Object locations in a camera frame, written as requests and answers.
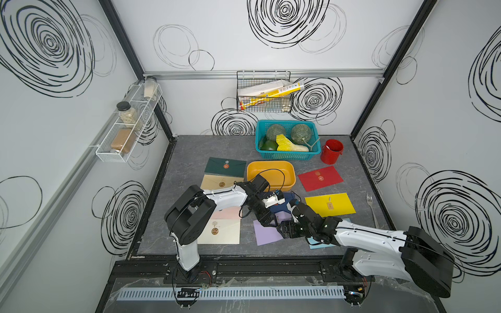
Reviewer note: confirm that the teal plastic basket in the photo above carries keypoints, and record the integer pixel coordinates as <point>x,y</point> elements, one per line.
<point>264,125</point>

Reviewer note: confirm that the silver fork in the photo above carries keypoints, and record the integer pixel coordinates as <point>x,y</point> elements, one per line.
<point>369,200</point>

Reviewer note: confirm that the right green melon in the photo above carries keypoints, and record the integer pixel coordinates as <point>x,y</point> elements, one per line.
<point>301,134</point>

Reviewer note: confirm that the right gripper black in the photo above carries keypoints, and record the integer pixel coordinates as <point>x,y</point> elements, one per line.
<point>290,233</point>

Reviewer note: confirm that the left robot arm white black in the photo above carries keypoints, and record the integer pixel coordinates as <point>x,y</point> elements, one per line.
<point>191,212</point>

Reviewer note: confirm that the red envelope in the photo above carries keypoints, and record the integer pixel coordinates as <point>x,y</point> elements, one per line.
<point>320,178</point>

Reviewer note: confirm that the yellow plastic storage box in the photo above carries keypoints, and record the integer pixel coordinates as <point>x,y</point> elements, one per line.
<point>280,174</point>

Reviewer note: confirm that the yellow cabbage toy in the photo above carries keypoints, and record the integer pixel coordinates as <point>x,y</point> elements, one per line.
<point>284,144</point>

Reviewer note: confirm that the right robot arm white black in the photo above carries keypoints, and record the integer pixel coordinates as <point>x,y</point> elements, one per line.
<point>411,255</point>

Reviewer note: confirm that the white wire wall shelf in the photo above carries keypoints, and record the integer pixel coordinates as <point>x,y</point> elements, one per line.
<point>146,129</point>

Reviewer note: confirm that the jar with black lid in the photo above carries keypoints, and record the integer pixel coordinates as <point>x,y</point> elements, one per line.
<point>128,115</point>

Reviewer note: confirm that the purple envelope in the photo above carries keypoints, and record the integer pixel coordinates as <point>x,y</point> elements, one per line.
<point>267,235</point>

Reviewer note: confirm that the navy blue envelope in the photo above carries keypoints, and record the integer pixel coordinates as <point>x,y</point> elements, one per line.
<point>282,207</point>

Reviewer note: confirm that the green melon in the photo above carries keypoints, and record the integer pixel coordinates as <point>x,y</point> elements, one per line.
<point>274,130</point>
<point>301,134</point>

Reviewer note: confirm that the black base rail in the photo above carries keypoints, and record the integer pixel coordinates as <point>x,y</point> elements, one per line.
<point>215,270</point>

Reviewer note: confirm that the yellow white box in basket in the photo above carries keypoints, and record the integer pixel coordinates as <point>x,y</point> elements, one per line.
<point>270,92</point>

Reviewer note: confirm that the cream white envelope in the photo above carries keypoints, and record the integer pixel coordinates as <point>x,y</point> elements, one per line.
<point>221,232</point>

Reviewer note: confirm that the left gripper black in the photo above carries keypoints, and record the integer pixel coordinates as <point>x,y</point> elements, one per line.
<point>265,221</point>

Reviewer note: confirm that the green pepper toy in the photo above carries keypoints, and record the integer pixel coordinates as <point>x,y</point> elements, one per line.
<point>269,145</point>

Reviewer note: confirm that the light blue envelope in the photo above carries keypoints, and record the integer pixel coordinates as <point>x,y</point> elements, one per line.
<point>313,244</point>

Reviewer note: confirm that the tan kraft envelope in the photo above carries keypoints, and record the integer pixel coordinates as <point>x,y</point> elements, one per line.
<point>215,182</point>

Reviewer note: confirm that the left green melon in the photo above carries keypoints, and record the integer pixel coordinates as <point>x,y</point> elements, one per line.
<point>274,130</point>

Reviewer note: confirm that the black wire wall basket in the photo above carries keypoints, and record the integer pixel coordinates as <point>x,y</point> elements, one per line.
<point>253,78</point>

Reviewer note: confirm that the yellow envelope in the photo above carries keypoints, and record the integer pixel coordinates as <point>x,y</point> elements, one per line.
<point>331,205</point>

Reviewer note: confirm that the clear jar far shelf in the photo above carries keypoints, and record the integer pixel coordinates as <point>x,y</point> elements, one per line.
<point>150,86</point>

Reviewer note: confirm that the dark green envelope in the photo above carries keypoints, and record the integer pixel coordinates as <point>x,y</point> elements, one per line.
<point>225,167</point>

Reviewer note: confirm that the white slotted cable duct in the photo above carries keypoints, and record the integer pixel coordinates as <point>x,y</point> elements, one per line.
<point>232,293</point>

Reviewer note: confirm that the pink envelope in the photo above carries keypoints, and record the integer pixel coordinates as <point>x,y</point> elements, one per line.
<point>228,213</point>

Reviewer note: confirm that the red cup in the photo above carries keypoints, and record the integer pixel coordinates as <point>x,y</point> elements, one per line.
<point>331,151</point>

